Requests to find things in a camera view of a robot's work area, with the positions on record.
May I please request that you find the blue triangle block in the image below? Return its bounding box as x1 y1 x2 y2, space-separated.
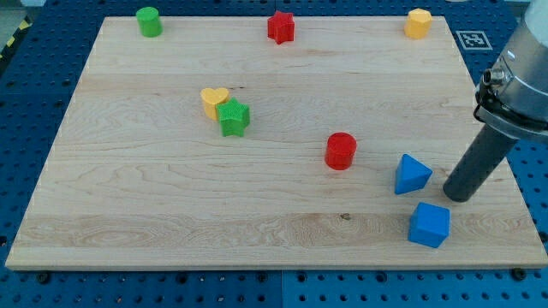
394 154 433 194

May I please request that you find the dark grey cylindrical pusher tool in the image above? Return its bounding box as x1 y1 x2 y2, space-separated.
443 125 517 203

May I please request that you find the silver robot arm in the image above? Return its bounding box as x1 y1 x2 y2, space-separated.
474 0 547 143

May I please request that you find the green star block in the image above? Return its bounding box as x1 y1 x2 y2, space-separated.
217 98 250 137

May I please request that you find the red cylinder block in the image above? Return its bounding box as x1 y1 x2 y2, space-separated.
325 132 357 170

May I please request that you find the wooden board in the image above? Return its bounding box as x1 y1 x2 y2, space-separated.
6 16 547 271

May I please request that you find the yellow heart block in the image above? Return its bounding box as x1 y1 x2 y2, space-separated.
200 87 230 121

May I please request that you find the red star block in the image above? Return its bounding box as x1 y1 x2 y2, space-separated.
267 10 295 44

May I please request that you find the blue cube block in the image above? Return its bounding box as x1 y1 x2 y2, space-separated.
408 202 450 248

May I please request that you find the green cylinder block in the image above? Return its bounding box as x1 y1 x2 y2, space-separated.
135 7 163 38

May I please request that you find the yellow hexagon block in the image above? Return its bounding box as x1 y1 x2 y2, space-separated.
403 9 432 39

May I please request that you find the white fiducial marker tag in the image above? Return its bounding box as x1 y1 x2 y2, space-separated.
456 30 492 50

